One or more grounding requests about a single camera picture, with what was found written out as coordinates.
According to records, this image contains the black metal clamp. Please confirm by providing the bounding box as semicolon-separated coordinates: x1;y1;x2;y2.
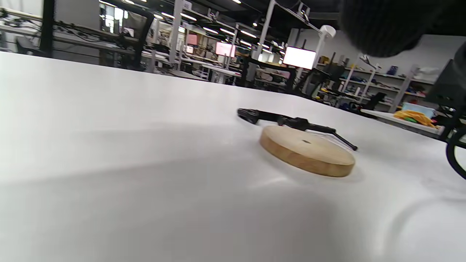
237;108;359;151

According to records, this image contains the yellow orange cloth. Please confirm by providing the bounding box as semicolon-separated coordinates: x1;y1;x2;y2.
393;109;438;129

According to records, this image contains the bright white monitor screen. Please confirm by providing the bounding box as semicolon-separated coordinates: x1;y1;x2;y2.
283;46;317;70

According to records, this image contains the round wooden disc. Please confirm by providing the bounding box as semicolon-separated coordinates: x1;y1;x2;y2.
259;125;356;178

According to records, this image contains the black glove cable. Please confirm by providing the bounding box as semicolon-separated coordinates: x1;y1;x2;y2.
445;127;466;180

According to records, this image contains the person's left hand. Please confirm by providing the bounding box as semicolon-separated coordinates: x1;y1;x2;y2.
338;0;454;58

